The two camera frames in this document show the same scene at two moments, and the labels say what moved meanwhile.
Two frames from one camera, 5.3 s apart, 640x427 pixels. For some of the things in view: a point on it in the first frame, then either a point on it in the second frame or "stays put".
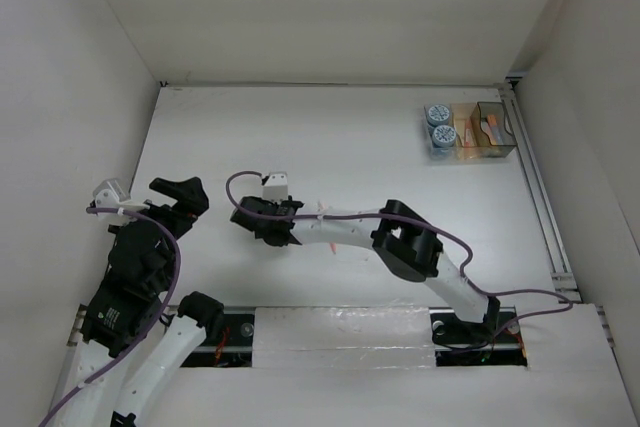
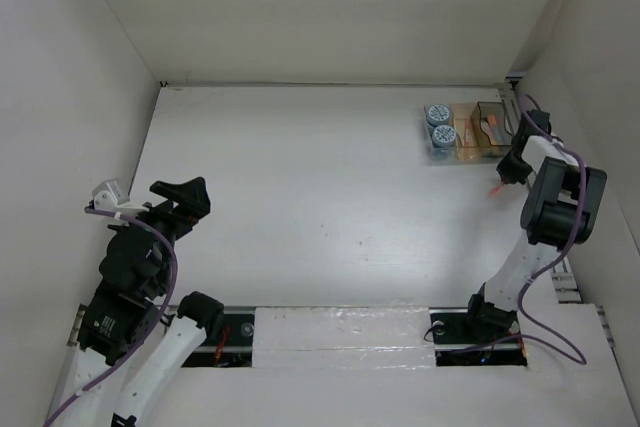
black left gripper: [192, 201] stays put
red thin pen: [468, 133] stays put
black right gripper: [266, 202] to [511, 175]
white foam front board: [343, 338] stays put
